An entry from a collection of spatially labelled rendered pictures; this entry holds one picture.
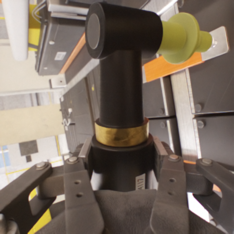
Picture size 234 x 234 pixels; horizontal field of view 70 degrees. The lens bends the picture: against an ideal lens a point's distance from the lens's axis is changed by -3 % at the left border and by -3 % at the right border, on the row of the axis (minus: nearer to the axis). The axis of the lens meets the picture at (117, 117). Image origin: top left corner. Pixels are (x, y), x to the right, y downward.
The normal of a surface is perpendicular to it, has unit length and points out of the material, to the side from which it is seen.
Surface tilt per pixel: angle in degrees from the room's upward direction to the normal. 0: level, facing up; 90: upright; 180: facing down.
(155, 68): 0
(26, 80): 90
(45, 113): 90
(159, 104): 0
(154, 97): 0
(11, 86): 90
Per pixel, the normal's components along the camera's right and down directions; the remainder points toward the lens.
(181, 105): -0.87, 0.15
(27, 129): 0.47, -0.05
